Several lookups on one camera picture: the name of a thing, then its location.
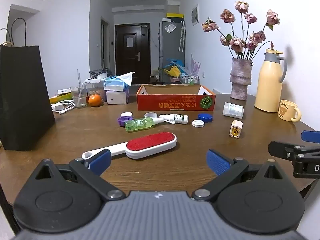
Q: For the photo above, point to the white red lint brush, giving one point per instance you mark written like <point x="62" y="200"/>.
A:
<point x="150" y="143"/>

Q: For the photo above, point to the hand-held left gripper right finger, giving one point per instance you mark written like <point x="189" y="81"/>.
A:
<point x="217" y="161"/>

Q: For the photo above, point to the small white round jar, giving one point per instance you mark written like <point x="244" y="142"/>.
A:
<point x="198" y="123"/>

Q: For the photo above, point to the black paper bag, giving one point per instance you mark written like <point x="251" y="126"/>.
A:
<point x="22" y="100"/>

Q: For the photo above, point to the pink ceramic vase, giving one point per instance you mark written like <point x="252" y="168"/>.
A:
<point x="240" y="80"/>

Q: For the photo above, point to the large white plastic bottle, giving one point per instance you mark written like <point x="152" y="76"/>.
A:
<point x="233" y="110"/>

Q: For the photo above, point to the trolley with bottles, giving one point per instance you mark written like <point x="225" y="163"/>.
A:
<point x="190" y="79"/>

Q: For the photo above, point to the purple round lid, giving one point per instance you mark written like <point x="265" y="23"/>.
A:
<point x="123" y="121"/>

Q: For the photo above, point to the small white box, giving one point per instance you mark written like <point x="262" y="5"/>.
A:
<point x="63" y="91"/>

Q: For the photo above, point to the yellow packet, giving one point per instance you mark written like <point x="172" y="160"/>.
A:
<point x="58" y="98"/>

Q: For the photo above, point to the translucent round cap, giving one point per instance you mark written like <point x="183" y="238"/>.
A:
<point x="150" y="115"/>

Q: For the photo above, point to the folded white umbrellas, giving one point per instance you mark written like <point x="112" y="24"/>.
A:
<point x="182" y="37"/>

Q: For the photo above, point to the pink bin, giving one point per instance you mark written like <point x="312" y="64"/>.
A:
<point x="174" y="80"/>

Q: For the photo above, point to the side doorway frame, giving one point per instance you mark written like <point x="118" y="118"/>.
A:
<point x="103" y="42"/>

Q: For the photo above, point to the grey refrigerator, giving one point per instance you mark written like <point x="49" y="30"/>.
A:
<point x="170" y="47"/>

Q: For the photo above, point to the purple tissue pack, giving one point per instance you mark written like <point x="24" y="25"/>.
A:
<point x="116" y="97"/>

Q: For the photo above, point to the black folding stand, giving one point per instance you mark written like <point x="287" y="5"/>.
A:
<point x="100" y="73"/>

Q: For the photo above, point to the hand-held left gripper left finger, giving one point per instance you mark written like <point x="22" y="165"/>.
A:
<point x="100" y="161"/>

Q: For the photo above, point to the yellow black box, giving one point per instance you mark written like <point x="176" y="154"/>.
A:
<point x="175" y="16"/>

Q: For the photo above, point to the yellow thermos jug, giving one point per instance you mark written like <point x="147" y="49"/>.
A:
<point x="268" y="87"/>

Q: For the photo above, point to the dried pink roses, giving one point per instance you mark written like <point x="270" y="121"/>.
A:
<point x="237" y="43"/>

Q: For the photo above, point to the red cardboard box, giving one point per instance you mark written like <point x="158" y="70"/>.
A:
<point x="172" y="103"/>

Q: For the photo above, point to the orange fruit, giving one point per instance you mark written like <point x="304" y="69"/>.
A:
<point x="95" y="100"/>

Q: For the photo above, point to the white round cap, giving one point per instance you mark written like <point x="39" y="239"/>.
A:
<point x="126" y="114"/>

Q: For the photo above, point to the clear drinking glass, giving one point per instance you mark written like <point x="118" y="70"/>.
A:
<point x="76" y="100"/>

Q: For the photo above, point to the green spray bottle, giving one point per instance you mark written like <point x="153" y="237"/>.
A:
<point x="140" y="124"/>

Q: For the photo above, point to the blue round lid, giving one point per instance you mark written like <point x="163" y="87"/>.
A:
<point x="205" y="118"/>

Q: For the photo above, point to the white spray bottle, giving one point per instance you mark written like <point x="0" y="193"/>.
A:
<point x="175" y="118"/>

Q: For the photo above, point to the cardboard boxes by door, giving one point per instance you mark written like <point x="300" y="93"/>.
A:
<point x="155" y="76"/>

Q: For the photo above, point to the purple wall decoration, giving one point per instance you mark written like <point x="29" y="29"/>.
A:
<point x="194" y="65"/>

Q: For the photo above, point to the clear straw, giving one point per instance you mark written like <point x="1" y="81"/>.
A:
<point x="80" y="92"/>

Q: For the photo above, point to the white flat panel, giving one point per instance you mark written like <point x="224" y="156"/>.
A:
<point x="221" y="91"/>

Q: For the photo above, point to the dark brown door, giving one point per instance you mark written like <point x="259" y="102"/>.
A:
<point x="132" y="62"/>

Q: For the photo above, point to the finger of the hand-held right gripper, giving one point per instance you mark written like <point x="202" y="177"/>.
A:
<point x="311" y="136"/>
<point x="281" y="150"/>

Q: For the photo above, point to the wall electrical panel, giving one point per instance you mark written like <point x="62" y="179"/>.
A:
<point x="195" y="15"/>

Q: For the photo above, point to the paper sheet on door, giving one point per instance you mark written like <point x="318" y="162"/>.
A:
<point x="129" y="42"/>

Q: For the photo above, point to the clear plastic bag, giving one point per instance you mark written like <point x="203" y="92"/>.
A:
<point x="171" y="28"/>

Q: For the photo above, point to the yellow mug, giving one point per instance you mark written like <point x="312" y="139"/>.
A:
<point x="286" y="111"/>

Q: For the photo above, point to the clear food container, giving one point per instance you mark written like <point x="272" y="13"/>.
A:
<point x="95" y="87"/>

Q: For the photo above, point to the blue tissue pack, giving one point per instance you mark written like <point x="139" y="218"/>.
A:
<point x="115" y="85"/>

